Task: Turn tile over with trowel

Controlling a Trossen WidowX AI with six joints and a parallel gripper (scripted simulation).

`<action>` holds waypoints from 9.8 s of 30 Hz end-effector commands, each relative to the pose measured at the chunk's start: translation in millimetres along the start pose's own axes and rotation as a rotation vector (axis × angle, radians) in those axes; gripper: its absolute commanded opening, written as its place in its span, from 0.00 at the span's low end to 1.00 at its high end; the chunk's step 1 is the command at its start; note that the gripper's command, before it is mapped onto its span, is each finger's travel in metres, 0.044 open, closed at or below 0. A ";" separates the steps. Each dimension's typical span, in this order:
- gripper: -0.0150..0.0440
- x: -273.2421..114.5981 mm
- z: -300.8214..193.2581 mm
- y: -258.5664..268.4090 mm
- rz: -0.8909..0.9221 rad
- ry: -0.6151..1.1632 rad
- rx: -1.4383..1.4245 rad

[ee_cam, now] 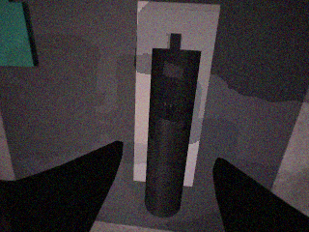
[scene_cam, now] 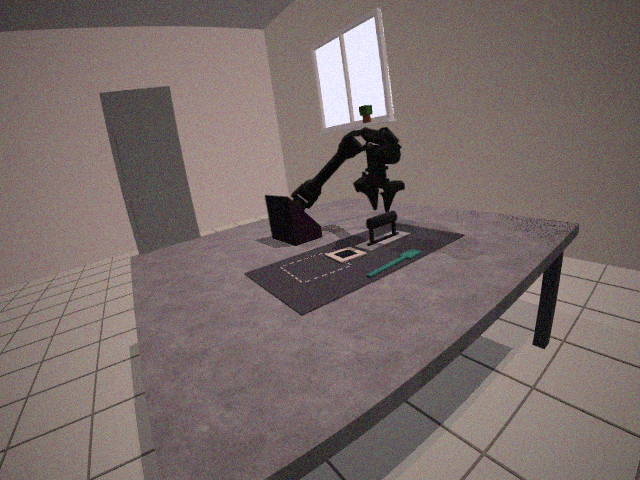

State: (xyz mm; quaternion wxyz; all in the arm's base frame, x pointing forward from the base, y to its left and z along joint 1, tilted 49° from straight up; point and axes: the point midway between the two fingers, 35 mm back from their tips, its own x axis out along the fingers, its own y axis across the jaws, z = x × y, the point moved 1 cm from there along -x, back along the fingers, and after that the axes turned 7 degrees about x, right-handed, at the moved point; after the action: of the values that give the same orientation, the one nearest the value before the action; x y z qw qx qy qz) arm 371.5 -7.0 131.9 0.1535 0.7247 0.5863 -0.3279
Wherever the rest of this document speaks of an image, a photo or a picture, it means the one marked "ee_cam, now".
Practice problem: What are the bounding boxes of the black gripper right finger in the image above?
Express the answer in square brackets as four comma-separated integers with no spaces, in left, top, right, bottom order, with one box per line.
[212,158,309,232]

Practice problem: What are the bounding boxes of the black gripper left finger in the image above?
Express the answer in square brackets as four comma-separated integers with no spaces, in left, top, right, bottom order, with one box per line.
[0,141,124,232]

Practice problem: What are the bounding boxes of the teal flat trowel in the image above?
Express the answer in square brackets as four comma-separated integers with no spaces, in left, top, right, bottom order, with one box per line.
[0,0,37,67]

